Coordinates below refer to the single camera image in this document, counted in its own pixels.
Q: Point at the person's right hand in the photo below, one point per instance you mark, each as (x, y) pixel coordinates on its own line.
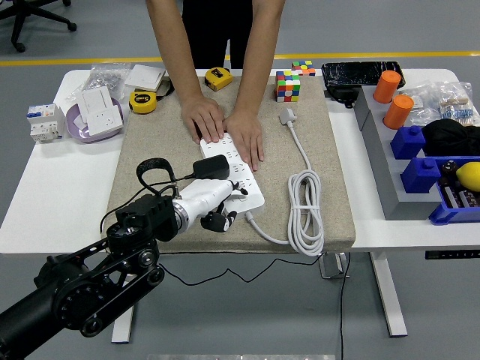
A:
(204, 118)

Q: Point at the person's left hand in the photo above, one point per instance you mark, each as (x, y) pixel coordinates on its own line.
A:
(246, 137)

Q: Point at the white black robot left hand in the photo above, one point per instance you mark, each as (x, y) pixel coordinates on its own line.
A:
(206, 198)

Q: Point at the black power adapter plug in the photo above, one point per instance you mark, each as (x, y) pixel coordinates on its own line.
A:
(212, 168)

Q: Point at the white power strip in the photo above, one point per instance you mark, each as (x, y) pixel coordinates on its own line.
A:
(251, 195)

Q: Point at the person's right forearm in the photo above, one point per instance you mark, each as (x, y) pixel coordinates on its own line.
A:
(176, 48)

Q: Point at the person's left forearm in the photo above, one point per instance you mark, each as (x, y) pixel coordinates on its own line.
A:
(262, 56)

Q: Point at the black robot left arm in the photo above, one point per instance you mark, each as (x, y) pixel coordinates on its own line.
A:
(150, 213)

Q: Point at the square yellow tape measure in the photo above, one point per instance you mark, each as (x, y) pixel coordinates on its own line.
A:
(217, 79)

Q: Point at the grey-brown fabric mat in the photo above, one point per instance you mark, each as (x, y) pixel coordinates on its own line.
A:
(150, 142)

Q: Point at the round yellow tape measure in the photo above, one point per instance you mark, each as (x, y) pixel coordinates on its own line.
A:
(142, 102)

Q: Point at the large colourful puzzle cube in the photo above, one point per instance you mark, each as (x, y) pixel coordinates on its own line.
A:
(288, 88)

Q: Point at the person's body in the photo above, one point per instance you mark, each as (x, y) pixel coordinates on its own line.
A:
(206, 30)

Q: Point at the small colourful puzzle cube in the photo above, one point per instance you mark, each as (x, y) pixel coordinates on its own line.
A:
(303, 68)

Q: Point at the black pouch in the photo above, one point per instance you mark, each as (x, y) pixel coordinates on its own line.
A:
(341, 95)

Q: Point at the clear bag of screws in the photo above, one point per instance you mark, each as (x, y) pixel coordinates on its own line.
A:
(105, 77)

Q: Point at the purple bowl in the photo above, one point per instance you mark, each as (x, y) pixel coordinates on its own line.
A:
(92, 138)

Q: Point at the black crackled tray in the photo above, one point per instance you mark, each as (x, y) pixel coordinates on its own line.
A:
(352, 75)

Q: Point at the grey stepped block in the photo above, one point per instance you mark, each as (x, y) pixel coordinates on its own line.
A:
(382, 161)

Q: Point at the orange cylinder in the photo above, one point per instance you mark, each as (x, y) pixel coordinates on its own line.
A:
(386, 88)
(397, 112)

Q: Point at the white table leg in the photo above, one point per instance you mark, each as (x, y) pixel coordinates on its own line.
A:
(123, 332)
(390, 300)

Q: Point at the white circuit breaker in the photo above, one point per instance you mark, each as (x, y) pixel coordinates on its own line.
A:
(45, 123)

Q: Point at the blue peg block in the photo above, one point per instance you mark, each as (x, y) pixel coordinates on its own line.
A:
(420, 176)
(407, 144)

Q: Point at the clear plastic parts bag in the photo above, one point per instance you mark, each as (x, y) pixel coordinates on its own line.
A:
(423, 97)

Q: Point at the black cloth bundle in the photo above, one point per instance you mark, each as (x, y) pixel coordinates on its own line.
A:
(450, 137)

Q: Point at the black round knob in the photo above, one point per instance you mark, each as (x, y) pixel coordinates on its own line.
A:
(449, 167)

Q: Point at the black office chair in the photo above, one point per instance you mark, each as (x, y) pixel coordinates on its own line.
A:
(17, 30)

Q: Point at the clear bag of resistors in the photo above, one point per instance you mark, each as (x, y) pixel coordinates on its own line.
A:
(455, 108)

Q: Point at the blue plastic bin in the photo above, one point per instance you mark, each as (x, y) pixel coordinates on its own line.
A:
(450, 215)

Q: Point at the dark small parts row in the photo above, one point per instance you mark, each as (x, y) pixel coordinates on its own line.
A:
(461, 198)

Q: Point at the yellow lemon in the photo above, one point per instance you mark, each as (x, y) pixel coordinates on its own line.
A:
(470, 176)

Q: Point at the black table control panel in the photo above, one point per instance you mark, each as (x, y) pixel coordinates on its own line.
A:
(450, 254)

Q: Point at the flat white switch plate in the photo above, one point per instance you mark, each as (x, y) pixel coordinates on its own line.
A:
(144, 77)

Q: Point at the white wall socket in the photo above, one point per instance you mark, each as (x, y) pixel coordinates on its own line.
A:
(107, 122)

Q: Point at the white switch panel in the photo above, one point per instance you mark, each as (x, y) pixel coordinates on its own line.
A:
(95, 99)

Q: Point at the metal under-table bracket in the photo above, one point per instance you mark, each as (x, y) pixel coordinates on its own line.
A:
(330, 268)

